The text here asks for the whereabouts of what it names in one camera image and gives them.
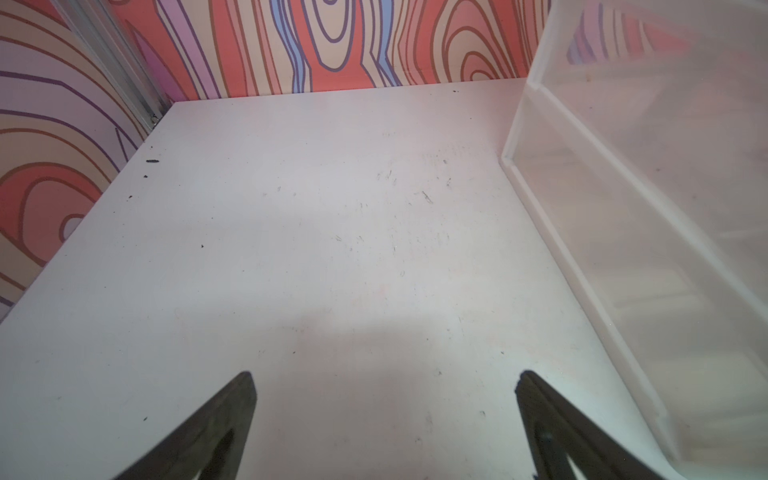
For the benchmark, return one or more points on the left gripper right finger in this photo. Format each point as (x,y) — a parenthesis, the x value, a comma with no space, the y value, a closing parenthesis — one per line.
(564,441)

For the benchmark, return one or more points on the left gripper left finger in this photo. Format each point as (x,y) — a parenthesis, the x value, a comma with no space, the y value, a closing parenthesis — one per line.
(210,443)

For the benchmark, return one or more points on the white plastic drawer organizer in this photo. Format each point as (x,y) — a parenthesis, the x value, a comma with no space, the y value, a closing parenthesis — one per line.
(639,149)

